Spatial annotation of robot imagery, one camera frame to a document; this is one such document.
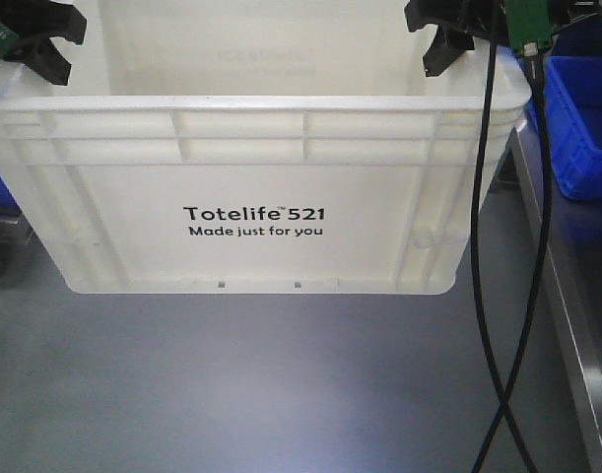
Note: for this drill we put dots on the white plastic Totelife crate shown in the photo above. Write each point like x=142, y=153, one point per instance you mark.
x=247, y=147

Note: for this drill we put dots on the blue plastic bin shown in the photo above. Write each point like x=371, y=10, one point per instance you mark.
x=573, y=108

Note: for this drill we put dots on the steel shelf table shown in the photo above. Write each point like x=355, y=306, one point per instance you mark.
x=573, y=285

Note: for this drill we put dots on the right green circuit board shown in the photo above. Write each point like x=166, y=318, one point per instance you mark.
x=528, y=26

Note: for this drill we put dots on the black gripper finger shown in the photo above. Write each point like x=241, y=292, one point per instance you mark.
x=42, y=57
x=48, y=19

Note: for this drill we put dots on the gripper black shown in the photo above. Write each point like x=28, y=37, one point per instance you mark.
x=453, y=17

